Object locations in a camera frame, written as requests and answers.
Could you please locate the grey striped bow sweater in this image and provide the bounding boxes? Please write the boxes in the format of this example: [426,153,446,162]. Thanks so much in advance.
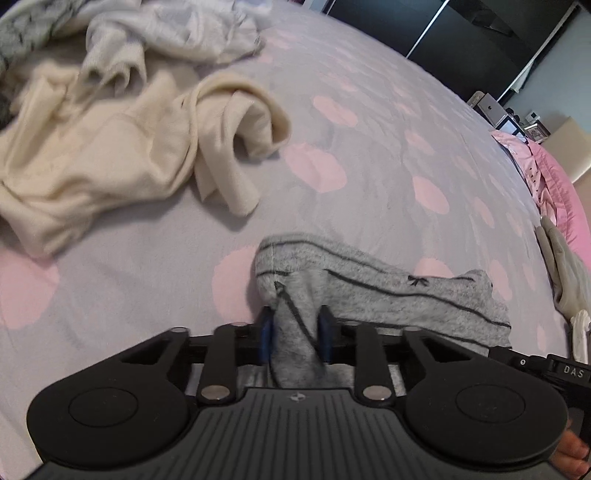
[253,233,511,389]

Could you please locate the person's right hand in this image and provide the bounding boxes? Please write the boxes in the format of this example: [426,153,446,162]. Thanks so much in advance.
[550,429,590,479]

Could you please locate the beige-grey folded garment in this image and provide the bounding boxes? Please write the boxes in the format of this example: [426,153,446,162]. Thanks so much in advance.
[534,215,591,361]

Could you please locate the lilac pink-dotted bed cover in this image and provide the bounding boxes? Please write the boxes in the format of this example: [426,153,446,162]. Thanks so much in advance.
[1,2,568,479]

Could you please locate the pink pillow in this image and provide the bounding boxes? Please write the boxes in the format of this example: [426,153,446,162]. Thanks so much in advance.
[491,130,590,243]

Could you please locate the cream crumpled garment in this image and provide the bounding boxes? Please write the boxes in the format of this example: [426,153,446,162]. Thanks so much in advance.
[1,59,291,258]

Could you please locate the white light-grey crumpled garment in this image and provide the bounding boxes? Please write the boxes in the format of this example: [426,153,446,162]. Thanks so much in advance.
[57,0,273,93]

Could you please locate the grey patterned crumpled garment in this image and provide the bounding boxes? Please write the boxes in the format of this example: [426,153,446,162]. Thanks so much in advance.
[1,0,87,76]

